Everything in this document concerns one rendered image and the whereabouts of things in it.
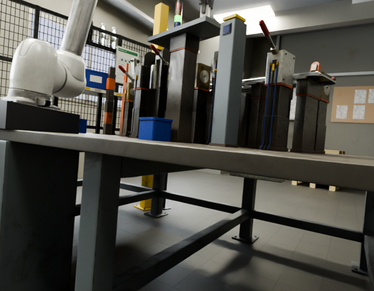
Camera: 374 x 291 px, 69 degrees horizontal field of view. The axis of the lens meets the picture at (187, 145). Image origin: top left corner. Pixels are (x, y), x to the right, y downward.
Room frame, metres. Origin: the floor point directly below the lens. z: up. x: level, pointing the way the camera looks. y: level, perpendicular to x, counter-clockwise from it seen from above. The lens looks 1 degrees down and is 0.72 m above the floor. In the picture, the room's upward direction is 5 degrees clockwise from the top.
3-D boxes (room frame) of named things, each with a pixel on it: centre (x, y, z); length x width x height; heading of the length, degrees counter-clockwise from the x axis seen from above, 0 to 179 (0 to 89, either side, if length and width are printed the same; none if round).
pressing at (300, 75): (1.56, -0.06, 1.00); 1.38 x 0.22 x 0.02; 43
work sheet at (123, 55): (2.38, 0.58, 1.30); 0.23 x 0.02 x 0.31; 133
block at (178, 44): (1.17, 0.05, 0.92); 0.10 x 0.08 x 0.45; 43
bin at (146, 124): (1.11, 0.14, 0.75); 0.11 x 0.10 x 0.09; 43
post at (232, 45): (0.98, -0.13, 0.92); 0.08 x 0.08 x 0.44; 43
